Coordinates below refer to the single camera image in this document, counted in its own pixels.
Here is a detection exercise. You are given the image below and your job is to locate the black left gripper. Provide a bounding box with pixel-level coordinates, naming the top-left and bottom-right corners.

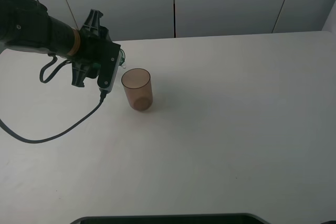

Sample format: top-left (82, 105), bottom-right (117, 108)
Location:
top-left (71, 9), bottom-right (110, 88)

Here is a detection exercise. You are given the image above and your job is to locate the green transparent water bottle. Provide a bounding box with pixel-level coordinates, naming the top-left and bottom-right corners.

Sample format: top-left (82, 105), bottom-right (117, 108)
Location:
top-left (119, 49), bottom-right (126, 69)

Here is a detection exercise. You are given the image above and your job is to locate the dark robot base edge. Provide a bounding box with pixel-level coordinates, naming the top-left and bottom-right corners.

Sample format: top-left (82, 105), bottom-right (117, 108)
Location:
top-left (73, 213), bottom-right (267, 223)

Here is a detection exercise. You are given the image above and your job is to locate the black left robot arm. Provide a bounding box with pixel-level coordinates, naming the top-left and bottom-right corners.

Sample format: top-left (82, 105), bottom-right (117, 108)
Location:
top-left (1, 0), bottom-right (114, 92)

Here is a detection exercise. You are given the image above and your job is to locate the pink translucent plastic cup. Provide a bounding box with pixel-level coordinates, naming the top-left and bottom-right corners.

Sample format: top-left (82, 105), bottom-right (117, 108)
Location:
top-left (121, 68), bottom-right (153, 111)

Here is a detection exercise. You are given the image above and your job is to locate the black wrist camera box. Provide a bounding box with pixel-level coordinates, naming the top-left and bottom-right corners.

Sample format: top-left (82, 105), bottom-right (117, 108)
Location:
top-left (97, 41), bottom-right (121, 93)

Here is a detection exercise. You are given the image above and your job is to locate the black camera cable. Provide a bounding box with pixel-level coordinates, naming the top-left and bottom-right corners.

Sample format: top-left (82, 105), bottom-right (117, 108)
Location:
top-left (0, 87), bottom-right (108, 144)

